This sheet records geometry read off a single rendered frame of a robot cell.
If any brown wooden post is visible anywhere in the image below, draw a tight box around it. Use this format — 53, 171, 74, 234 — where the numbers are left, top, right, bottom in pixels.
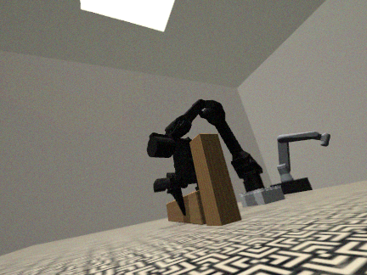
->
189, 133, 241, 226

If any tan wooden board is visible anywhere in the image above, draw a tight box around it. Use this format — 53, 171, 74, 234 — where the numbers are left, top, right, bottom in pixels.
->
167, 190, 206, 225

